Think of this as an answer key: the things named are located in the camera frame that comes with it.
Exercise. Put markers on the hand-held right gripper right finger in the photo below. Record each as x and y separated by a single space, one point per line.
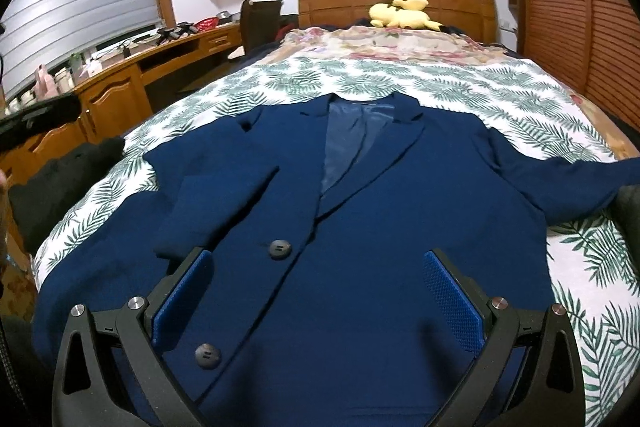
450 302

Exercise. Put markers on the floral blanket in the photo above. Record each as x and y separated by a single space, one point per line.
400 44

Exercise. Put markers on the wooden desk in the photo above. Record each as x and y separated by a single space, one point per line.
110 92

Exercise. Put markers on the blue blazer jacket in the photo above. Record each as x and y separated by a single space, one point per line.
375 232

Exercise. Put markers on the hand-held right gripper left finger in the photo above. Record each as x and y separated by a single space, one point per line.
185 302

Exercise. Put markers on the wooden louvered wardrobe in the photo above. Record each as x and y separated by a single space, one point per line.
575 7

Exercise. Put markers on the red pouch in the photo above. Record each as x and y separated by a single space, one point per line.
206 25

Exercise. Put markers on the black devices on desk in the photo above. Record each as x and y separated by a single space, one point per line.
175 32

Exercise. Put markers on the leaf print blanket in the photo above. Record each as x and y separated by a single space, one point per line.
500 97

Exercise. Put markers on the dark chair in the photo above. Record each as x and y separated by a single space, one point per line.
260 22

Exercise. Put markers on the yellow plush toy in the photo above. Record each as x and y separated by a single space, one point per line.
400 14

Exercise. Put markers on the person's left forearm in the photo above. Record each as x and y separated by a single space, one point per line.
60 187

